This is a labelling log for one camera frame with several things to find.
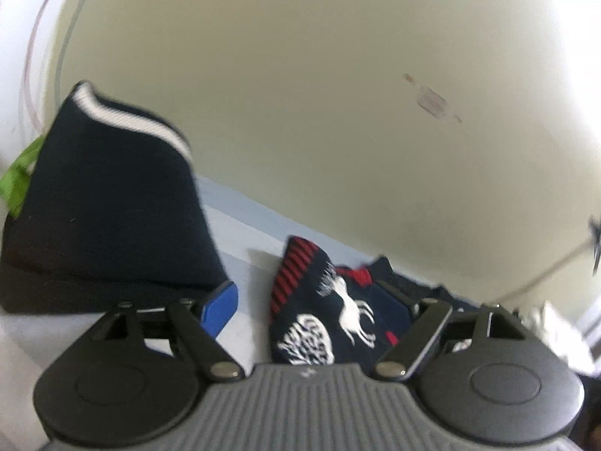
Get green garment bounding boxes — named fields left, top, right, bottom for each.
left=0, top=135, right=46, bottom=218

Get white crumpled garment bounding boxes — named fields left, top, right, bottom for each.
left=450, top=299, right=593, bottom=375

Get folded navy white-striped sweater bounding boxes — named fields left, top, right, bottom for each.
left=1, top=82, right=228, bottom=313

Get dark hanging wires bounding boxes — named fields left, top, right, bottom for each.
left=15, top=0, right=102, bottom=147

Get navy red reindeer sweater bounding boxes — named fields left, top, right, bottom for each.
left=268, top=235, right=467, bottom=368

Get white wall socket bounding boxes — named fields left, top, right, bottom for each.
left=417, top=86, right=448, bottom=119

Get black tape cross on wall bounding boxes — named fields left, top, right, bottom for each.
left=589, top=217, right=601, bottom=275

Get striped blue bed sheet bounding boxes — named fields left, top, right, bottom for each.
left=0, top=173, right=410, bottom=451

